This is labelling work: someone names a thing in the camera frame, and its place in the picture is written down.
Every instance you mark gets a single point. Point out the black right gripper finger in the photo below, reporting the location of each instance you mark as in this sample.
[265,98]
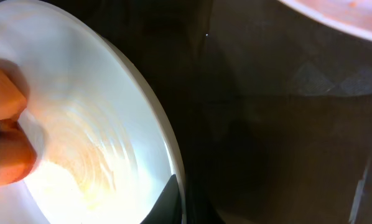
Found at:
[168,207]

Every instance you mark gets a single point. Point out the white plate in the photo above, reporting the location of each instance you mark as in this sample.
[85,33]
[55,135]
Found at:
[352,17]
[105,148]

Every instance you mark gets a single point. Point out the orange green sponge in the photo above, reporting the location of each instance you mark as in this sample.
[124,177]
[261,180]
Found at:
[17,156]

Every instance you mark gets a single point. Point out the white plate bottom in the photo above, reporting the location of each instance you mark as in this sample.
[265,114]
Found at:
[352,17]

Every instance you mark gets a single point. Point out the brown translucent tray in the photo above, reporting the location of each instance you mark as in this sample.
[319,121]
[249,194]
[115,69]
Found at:
[272,110]

